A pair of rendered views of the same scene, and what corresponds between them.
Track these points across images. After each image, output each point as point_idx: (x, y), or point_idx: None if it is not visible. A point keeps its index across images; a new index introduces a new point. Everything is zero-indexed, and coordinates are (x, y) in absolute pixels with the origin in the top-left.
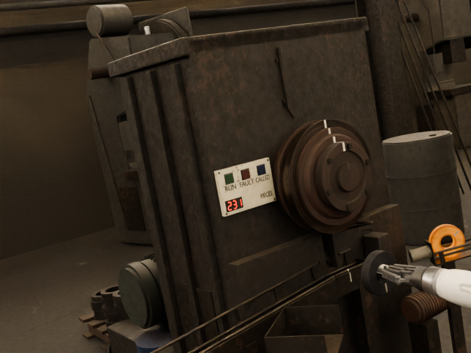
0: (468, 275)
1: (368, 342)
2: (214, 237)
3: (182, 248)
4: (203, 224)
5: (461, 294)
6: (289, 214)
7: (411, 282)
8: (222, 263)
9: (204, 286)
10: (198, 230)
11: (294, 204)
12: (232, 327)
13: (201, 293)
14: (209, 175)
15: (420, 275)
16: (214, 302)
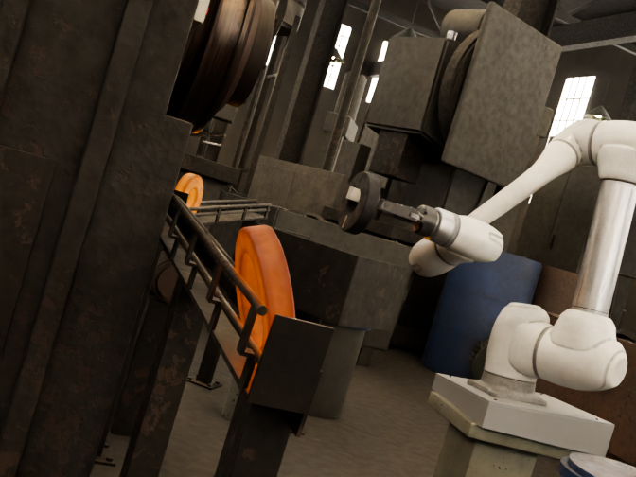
0: (488, 224)
1: (140, 321)
2: (148, 51)
3: (9, 41)
4: (147, 15)
5: (490, 243)
6: (199, 71)
7: (424, 221)
8: (142, 110)
9: (26, 145)
10: (88, 19)
11: (236, 59)
12: (185, 240)
13: (10, 158)
14: None
15: (436, 215)
16: (81, 186)
